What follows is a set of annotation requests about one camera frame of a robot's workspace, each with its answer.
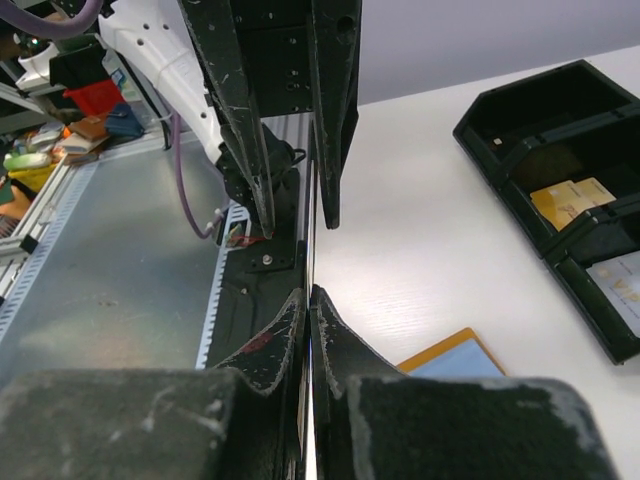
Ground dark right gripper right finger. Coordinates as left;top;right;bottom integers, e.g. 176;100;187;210
309;285;404;479

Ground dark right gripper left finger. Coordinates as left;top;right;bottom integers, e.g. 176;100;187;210
209;288;306;479

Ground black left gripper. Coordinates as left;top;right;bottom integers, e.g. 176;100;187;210
180;0;361;239

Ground yellow leather card holder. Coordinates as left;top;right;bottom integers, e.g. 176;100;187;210
397;327;506;379

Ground gold credit card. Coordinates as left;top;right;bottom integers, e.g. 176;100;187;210
530;181;593;231

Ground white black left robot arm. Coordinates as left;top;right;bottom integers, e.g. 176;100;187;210
99;1;362;236

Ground silver card in tray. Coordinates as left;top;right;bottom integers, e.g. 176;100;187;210
587;251;639;337

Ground orange card in tray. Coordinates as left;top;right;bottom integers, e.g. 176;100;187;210
575;177;616;206

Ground cluttered shelf items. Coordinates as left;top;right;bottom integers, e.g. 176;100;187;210
1;31;146;238

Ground black three-compartment tray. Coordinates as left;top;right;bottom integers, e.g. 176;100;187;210
453;60;639;364

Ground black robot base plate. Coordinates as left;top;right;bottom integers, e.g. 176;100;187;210
205;169;308;368

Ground grey slotted cable duct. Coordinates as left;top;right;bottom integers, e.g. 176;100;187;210
194;202;250;370

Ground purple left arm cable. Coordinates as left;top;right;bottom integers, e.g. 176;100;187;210
0;0;221;240

